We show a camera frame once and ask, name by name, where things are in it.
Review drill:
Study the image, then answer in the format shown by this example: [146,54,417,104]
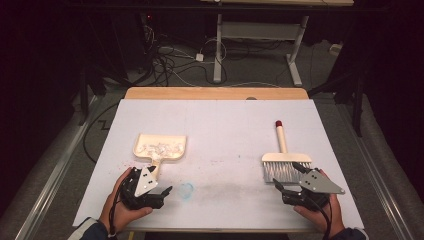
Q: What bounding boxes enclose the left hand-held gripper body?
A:
[118,165,167,211]

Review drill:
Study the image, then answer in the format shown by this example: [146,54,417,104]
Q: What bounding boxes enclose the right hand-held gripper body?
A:
[280,168,346,212]

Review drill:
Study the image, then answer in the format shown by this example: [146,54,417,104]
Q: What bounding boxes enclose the cream hand brush grey bristles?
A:
[261,120,313,184]

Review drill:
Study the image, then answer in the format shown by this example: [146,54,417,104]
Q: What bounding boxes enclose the pile of white paper scraps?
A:
[137,142,185,159]

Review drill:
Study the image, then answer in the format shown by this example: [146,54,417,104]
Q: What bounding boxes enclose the cream plastic dustpan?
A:
[132,133,188,179]

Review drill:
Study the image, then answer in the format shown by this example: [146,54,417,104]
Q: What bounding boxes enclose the person's right hand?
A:
[293,169,346,238]

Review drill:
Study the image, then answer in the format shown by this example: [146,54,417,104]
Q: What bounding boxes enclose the person's left hand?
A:
[99,166,154,234]

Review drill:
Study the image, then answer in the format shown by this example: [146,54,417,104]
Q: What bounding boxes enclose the black metal stand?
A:
[307,68,365,138]

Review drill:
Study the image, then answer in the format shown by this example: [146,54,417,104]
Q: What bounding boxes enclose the wooden table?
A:
[114,86,323,234]

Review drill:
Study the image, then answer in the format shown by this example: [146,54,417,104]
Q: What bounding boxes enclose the right hand-held gripper cable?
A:
[308,195,335,240]

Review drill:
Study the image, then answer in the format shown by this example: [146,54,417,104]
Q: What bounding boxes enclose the hand-held gripper cable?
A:
[108,174,129,238]
[308,195,335,240]

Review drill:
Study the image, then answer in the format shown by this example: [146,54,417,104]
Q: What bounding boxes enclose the left hand-held gripper cable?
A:
[108,174,129,238]

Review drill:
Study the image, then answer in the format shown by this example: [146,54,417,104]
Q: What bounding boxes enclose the metal floor rail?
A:
[335,103,416,240]
[14,95,101,240]

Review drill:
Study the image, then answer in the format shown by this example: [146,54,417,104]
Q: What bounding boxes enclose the thin black floor cable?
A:
[82,102,120,165]

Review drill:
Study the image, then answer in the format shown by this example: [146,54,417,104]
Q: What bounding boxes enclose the bundle of black floor cables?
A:
[141,23,229,88]

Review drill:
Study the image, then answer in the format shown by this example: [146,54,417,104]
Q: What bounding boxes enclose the white metal desk frame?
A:
[199,0,355,88]

